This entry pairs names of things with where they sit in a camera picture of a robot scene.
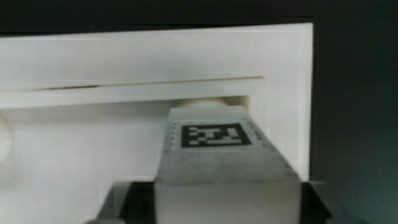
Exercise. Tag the white square tabletop part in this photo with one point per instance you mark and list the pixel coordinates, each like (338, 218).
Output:
(89, 88)

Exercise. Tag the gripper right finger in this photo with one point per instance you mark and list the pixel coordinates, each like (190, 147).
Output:
(322, 209)

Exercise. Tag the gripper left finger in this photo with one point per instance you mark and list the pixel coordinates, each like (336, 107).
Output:
(128, 205)

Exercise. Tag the white leg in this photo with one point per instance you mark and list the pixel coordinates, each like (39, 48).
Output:
(226, 182)

